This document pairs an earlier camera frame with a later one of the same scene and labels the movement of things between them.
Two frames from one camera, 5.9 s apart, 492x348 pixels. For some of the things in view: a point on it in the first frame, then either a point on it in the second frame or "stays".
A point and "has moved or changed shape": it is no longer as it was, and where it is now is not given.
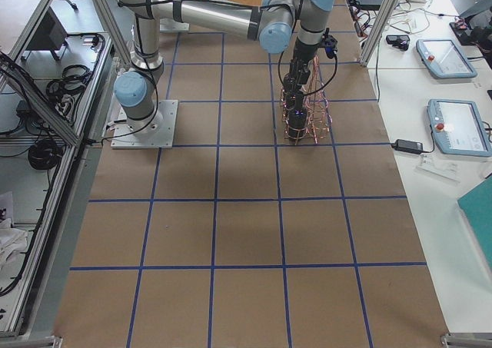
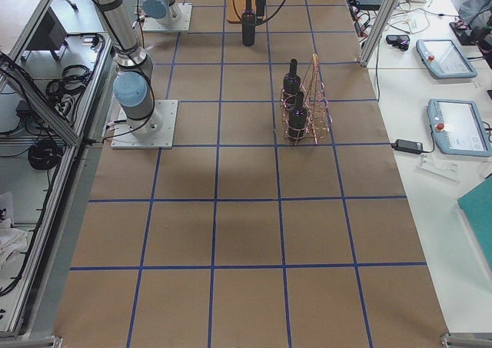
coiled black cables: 45,154 stays
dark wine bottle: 289,84 stays
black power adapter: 407,146 stays
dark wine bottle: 294,98 has moved or changed shape
